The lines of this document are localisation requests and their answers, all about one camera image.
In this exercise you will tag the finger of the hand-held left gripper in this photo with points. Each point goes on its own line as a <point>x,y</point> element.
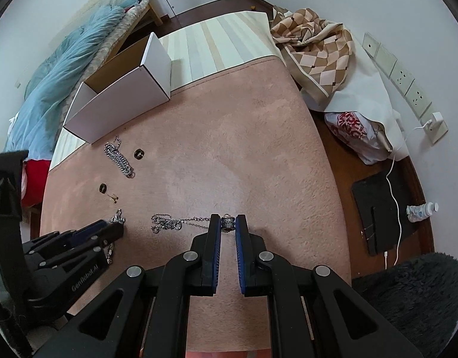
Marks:
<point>96,228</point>
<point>85,250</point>

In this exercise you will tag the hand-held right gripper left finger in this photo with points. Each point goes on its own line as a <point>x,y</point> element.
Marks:
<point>217,257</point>

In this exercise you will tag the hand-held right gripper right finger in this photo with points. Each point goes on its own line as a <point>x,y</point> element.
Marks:
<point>240,259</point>

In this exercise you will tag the small gold earring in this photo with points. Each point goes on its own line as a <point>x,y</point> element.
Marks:
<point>113,197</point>

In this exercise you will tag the red cloth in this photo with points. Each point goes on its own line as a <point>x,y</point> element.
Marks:
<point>35,182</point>

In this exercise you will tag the pink fleece mat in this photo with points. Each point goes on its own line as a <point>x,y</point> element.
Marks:
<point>232,138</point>

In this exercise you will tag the white cardboard box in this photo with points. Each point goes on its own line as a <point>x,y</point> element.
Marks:
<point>117,108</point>

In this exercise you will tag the black folder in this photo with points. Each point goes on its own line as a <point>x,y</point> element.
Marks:
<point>381,201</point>

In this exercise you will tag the blue duvet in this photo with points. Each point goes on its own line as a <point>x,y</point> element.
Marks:
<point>72,63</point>

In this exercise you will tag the white red-print plastic bag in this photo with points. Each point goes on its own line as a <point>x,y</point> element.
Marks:
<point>352,130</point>

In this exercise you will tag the dark grey fuzzy cushion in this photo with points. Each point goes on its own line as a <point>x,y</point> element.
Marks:
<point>411,298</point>

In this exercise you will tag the clear plastic bottle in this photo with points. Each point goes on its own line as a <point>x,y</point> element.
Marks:
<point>419,211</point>

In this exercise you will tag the white sheet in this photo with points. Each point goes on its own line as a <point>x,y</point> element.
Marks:
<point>363,89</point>

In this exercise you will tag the striped cream tablecloth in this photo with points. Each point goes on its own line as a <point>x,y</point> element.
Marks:
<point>217,37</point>

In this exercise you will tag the brown checked blanket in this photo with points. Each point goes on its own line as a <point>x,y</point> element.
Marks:
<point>314,44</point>

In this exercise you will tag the white charger plug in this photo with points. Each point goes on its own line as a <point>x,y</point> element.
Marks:
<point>435,120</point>

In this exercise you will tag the wooden bed frame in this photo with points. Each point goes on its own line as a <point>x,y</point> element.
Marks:
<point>154,13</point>

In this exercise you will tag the wall power socket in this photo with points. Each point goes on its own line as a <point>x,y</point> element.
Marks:
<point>439,132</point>
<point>418,99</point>
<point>402,77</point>

